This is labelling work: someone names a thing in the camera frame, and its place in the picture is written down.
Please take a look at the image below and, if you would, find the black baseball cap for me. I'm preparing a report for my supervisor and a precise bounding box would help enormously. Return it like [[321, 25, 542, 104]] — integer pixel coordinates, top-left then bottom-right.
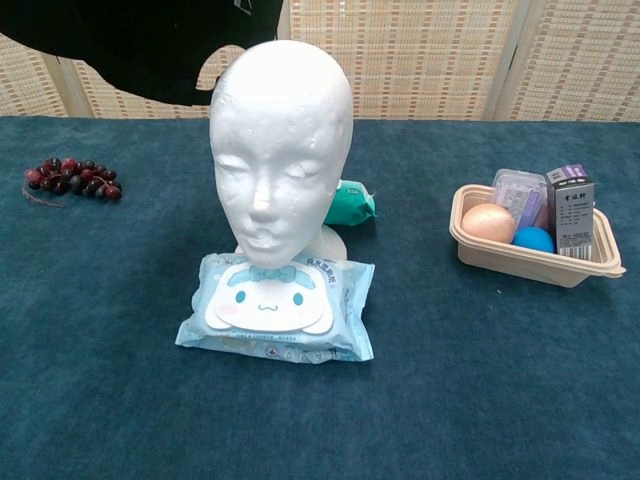
[[0, 0, 274, 107]]

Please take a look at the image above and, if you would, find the white foam mannequin head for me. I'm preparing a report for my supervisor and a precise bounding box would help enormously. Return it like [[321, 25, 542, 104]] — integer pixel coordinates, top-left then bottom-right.
[[208, 40, 355, 266]]

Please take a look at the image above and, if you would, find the green tissue pack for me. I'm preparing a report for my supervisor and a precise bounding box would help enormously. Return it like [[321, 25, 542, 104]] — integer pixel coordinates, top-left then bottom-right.
[[323, 178, 380, 227]]

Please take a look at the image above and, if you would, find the blue cartoon wet wipes pack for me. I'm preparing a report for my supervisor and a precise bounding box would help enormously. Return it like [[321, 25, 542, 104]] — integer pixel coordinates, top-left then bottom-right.
[[174, 251, 376, 366]]

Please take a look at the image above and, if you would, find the peach pink ball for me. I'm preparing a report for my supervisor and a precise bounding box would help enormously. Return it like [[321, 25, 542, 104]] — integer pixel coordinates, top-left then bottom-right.
[[460, 203, 517, 245]]

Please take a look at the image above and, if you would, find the blue felt table cover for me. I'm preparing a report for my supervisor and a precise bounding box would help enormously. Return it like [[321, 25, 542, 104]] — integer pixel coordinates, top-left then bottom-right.
[[0, 115, 640, 480]]

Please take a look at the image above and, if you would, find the clear purple plastic box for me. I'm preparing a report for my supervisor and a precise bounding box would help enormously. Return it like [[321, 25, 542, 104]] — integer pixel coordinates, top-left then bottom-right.
[[491, 168, 549, 231]]

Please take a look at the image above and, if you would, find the beige plastic tray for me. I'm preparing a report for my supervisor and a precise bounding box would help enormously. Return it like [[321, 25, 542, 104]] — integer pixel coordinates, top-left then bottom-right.
[[448, 183, 627, 289]]

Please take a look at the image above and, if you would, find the blue ball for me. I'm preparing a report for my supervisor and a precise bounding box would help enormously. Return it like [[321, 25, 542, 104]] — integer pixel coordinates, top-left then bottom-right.
[[511, 227, 557, 254]]

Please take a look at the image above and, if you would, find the dark red grape bunch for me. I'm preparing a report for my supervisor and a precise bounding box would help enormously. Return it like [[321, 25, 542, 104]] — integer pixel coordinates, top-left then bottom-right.
[[21, 157, 123, 209]]

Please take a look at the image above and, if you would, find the grey purple carton box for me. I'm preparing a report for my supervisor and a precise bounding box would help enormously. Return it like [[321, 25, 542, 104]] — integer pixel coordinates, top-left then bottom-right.
[[544, 162, 597, 261]]

